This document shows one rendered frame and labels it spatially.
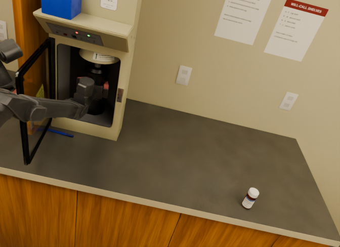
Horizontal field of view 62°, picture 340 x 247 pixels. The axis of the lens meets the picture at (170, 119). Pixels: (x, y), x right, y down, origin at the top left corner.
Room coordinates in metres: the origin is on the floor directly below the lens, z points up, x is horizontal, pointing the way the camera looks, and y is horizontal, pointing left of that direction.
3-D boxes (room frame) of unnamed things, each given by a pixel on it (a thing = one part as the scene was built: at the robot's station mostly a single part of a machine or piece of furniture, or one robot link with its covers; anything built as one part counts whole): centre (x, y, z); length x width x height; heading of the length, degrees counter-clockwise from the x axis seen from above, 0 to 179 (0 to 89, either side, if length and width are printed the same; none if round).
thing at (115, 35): (0.96, 0.38, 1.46); 0.32 x 0.11 x 0.10; 94
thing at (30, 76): (0.84, 0.50, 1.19); 0.30 x 0.01 x 0.40; 10
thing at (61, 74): (1.14, 0.39, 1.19); 0.26 x 0.24 x 0.35; 94
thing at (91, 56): (1.12, 0.37, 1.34); 0.18 x 0.18 x 0.05
